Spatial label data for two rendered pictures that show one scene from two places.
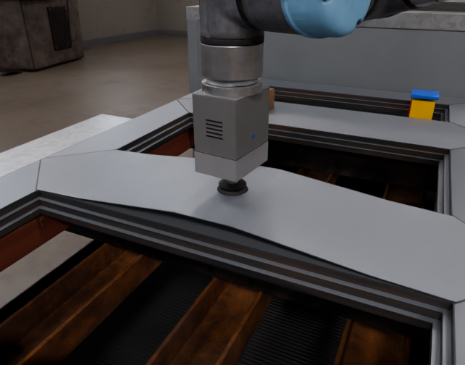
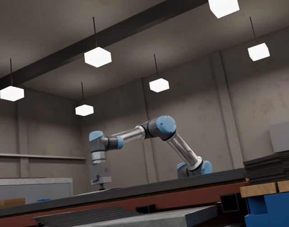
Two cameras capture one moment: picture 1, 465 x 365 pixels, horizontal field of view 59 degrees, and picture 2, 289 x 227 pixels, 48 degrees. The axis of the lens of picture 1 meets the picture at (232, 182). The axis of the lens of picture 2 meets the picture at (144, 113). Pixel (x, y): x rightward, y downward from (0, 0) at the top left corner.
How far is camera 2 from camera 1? 1.74 m
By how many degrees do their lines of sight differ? 96
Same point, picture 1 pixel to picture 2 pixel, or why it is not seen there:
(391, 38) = (7, 189)
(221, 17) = (103, 145)
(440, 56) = (23, 194)
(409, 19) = (12, 181)
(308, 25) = (120, 146)
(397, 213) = not seen: hidden behind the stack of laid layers
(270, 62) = not seen: outside the picture
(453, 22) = (24, 181)
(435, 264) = not seen: hidden behind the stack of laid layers
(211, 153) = (106, 176)
